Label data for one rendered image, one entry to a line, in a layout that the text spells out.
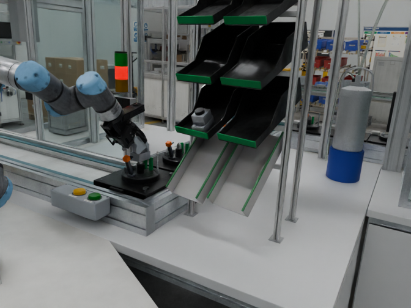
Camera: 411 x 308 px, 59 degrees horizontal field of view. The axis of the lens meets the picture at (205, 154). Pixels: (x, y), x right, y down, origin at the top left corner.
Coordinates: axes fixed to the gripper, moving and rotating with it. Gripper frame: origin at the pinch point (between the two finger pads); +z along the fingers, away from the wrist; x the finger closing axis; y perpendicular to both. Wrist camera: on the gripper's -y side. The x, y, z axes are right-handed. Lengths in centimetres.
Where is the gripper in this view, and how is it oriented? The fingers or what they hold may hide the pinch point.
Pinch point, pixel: (141, 146)
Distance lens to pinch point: 134.9
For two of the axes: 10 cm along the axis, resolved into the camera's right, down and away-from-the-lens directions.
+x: 8.6, 1.8, -4.7
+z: 2.9, 5.9, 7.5
